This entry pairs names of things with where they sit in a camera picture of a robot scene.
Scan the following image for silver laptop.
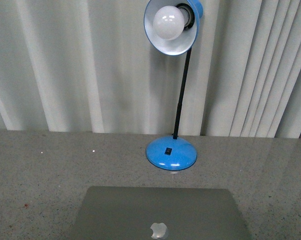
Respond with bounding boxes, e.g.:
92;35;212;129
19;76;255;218
70;186;251;240

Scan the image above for white curtain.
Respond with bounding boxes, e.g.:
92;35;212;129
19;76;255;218
0;0;301;138

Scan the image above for blue desk lamp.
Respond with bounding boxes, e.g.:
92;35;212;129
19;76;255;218
143;0;204;172

